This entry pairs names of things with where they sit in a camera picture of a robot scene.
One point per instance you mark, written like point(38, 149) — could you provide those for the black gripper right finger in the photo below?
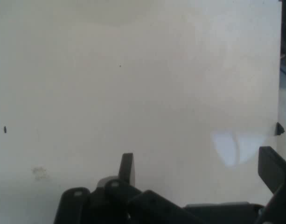
point(271, 165)

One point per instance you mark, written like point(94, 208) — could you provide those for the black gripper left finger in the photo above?
point(127, 168)

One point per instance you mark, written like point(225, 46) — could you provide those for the black tape piece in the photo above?
point(280, 129)

